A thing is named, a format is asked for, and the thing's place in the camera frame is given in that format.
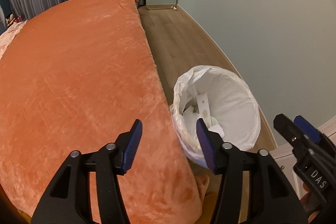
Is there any white lined trash bin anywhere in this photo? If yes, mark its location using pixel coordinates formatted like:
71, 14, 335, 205
170, 65, 261, 167

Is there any white flat packaging box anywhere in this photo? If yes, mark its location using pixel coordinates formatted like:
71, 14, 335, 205
196, 93, 212, 127

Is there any orange velvet bed blanket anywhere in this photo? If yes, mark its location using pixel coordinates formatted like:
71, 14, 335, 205
1, 0, 207, 223

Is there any pink floral bedding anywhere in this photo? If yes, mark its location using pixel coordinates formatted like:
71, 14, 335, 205
0, 20, 28, 59

